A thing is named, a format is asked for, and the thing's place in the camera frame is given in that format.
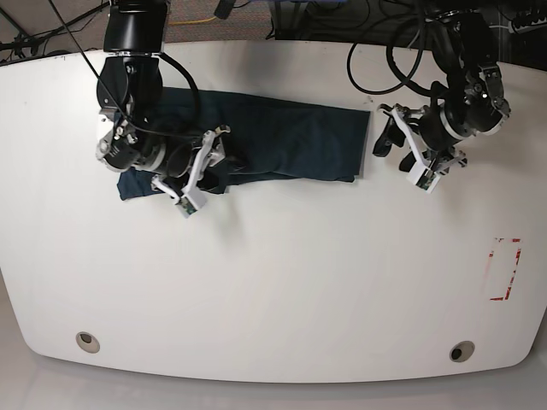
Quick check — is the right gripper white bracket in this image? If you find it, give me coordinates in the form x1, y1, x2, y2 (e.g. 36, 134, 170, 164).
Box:
150, 125, 250, 201

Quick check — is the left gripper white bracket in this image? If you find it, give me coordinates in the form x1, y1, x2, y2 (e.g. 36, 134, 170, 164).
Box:
373, 102, 469, 175

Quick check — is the dark teal T-shirt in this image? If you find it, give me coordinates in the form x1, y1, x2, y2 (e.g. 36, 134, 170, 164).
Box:
115, 87, 372, 202

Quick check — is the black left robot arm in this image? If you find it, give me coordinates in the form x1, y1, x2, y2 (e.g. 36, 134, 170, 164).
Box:
386, 1, 510, 173

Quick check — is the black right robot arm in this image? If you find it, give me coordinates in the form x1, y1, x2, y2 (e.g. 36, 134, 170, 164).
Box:
97, 1, 243, 204

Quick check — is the red tape rectangle marking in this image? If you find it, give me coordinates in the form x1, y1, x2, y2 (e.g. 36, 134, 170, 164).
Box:
485, 237, 522, 302

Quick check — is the white power strip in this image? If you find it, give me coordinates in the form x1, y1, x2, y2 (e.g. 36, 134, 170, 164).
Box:
509, 5, 546, 34

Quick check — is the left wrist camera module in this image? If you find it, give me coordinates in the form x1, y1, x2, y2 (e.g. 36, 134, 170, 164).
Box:
407, 162, 441, 194

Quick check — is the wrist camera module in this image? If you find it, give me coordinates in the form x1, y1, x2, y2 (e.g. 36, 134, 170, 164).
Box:
407, 162, 441, 194
174, 190, 207, 219

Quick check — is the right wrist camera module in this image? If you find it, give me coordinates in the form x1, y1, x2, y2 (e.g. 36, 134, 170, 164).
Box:
174, 190, 207, 219

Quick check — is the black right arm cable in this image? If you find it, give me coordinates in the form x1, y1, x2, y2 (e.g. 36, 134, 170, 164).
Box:
127, 53, 202, 138

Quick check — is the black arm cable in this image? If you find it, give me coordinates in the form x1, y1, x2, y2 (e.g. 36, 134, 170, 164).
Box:
127, 53, 202, 138
346, 8, 441, 97

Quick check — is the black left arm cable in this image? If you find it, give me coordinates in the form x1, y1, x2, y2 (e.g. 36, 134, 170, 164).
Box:
346, 8, 441, 97

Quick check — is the yellow cable on floor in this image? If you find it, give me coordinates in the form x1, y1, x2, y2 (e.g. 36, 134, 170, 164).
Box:
168, 12, 219, 27

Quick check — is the right table cable grommet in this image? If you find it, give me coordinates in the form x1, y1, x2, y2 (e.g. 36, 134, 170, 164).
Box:
450, 341, 475, 363

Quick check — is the table cable grommet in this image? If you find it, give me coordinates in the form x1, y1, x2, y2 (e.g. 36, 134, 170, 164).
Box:
450, 341, 475, 363
75, 331, 100, 354

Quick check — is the left table cable grommet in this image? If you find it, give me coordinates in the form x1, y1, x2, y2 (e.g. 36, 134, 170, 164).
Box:
75, 331, 100, 354

